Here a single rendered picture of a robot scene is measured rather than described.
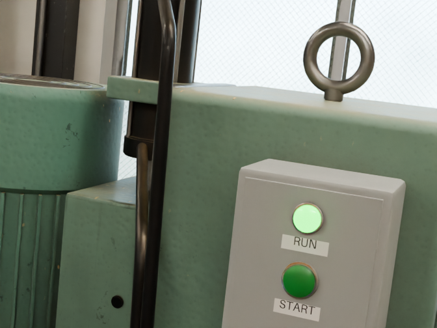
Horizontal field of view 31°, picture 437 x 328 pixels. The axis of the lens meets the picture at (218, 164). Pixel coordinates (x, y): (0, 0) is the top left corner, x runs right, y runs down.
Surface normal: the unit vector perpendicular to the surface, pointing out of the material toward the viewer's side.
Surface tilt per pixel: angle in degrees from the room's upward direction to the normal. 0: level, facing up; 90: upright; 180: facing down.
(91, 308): 90
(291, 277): 88
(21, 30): 90
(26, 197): 90
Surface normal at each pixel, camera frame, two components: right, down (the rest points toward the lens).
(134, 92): -0.35, 0.10
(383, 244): 0.04, 0.15
